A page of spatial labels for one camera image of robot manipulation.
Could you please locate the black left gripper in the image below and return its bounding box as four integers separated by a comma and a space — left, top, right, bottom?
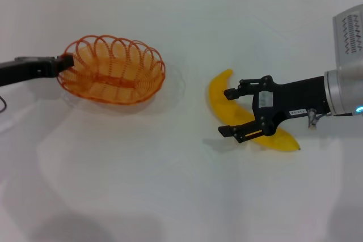
0, 53, 75, 87

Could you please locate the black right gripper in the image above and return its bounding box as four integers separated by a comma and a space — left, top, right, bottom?
217, 75, 331, 145

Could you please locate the yellow plastic banana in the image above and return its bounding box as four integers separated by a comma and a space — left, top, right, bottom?
208, 68, 302, 152

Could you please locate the orange wire basket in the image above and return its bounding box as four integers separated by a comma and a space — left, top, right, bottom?
56, 34, 167, 107

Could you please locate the grey right gripper cable plug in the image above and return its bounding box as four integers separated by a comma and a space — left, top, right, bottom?
307, 108, 319, 130

